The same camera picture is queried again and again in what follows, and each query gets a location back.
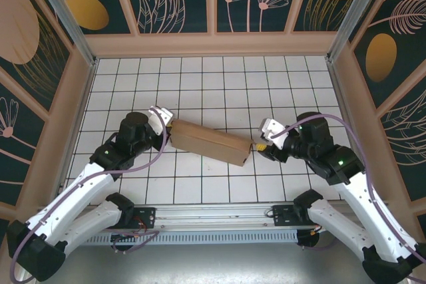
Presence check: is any purple cable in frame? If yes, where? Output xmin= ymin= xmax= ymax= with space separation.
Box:
xmin=269 ymin=114 xmax=426 ymax=263
xmin=9 ymin=108 xmax=167 ymax=284

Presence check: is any aluminium corner post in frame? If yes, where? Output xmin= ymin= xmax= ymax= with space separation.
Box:
xmin=26 ymin=0 xmax=99 ymax=69
xmin=325 ymin=0 xmax=400 ymax=64

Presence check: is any thin aluminium edge rail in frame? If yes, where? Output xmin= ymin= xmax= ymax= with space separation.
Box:
xmin=325 ymin=59 xmax=379 ymax=202
xmin=49 ymin=57 xmax=99 ymax=207

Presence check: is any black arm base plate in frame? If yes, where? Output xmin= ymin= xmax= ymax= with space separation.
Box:
xmin=129 ymin=206 xmax=157 ymax=230
xmin=272 ymin=204 xmax=300 ymax=228

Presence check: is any grey slotted cable duct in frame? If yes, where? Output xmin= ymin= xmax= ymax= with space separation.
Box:
xmin=85 ymin=232 xmax=299 ymax=245

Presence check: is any brown cardboard box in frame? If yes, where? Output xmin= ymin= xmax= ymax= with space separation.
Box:
xmin=169 ymin=119 xmax=256 ymax=168

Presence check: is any long aluminium base rail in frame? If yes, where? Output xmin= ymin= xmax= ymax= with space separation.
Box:
xmin=31 ymin=200 xmax=400 ymax=231

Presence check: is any grey metal sheet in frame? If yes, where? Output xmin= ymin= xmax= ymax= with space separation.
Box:
xmin=63 ymin=243 xmax=367 ymax=284

